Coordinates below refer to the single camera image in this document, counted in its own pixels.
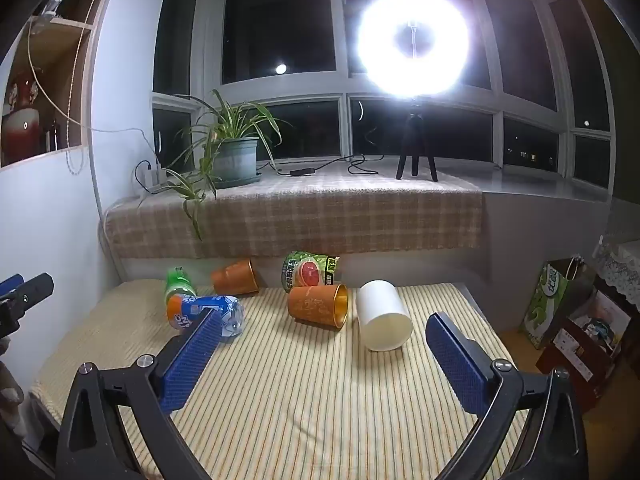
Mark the ring light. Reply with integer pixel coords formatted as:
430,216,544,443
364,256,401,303
357,0,471,98

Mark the wooden shelf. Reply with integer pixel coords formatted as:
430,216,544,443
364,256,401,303
0,15,96,168

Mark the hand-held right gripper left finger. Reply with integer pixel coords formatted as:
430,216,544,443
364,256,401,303
56,309,223,480

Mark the red figure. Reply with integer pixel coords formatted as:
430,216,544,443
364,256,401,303
0,72,45,158

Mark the checkered cloth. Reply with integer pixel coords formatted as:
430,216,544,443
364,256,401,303
104,162,485,261

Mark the red cardboard box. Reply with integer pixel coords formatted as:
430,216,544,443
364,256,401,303
536,327,620,411

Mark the green paper bag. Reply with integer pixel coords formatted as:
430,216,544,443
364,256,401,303
520,258,596,350

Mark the green grapefruit print can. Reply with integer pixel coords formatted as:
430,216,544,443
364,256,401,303
281,251,341,293

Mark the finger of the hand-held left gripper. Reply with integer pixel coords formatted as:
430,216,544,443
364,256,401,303
0,274,25,303
0,273,54,337

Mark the blue and orange plastic bottle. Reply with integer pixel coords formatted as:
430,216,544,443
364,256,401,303
166,294,246,343

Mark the orange cup with gold inside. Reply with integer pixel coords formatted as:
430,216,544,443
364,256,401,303
287,283,349,330

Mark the white window frame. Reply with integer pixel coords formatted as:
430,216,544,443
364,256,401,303
152,0,613,191

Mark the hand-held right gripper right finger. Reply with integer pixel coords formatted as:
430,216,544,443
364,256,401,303
426,312,589,480

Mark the person's left hand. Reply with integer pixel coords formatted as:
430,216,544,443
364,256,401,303
0,360,24,412

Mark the black cable with adapter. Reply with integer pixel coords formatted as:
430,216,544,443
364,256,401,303
260,154,386,178

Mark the white lace cloth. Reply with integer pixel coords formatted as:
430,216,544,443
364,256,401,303
595,241,640,311

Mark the striped tablecloth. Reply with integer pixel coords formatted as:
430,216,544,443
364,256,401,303
30,280,516,480

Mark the colourful printed box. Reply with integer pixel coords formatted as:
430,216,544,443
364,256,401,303
575,290,633,353

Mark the green plastic bottle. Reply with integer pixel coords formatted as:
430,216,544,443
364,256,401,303
164,267,197,306

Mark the white power strip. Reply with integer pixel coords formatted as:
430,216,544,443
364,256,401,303
135,160,168,194

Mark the white cable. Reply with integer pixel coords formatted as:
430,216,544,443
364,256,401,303
27,0,162,176

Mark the white cup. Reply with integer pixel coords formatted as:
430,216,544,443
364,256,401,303
356,280,414,352

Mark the spider plant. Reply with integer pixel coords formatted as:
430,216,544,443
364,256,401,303
137,89,293,241

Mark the black tripod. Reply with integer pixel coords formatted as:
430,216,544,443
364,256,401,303
395,96,440,182

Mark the grey-green flower pot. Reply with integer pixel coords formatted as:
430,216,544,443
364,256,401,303
210,136,264,190

